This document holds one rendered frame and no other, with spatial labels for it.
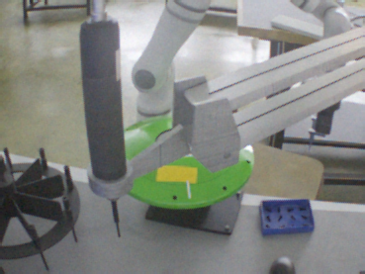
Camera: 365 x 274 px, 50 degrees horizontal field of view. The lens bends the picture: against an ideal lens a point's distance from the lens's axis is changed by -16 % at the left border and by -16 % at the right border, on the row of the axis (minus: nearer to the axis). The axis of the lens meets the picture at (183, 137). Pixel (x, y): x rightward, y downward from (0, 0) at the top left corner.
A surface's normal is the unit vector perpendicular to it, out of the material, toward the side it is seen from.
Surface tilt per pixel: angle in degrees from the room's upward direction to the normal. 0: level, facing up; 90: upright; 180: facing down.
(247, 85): 12
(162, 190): 24
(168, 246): 0
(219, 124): 90
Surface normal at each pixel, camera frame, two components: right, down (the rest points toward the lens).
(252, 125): -0.18, -0.75
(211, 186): 0.19, -0.54
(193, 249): 0.01, -0.82
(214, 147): 0.39, 0.53
